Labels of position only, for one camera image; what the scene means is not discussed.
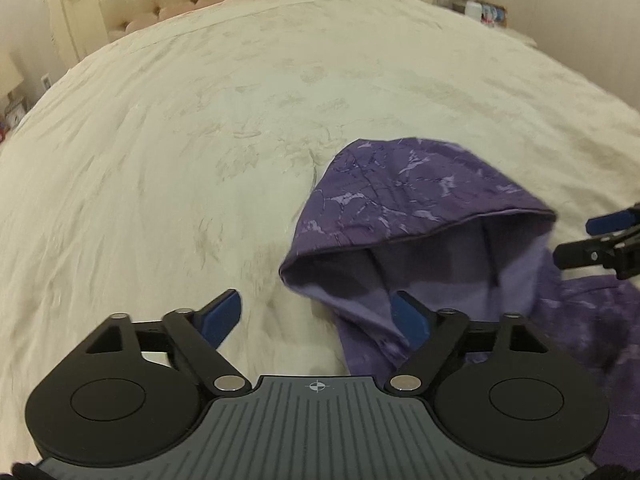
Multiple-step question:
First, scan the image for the purple marble-print hooded jacket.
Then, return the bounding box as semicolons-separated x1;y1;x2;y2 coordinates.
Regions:
280;139;639;468

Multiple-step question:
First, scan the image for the cream bedspread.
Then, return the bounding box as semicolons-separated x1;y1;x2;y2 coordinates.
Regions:
1;0;639;466

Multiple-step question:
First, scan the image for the right white nightstand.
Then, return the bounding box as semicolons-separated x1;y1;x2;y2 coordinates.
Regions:
436;0;538;49

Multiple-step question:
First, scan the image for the left cream table lamp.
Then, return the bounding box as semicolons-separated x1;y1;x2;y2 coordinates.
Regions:
0;50;26;112

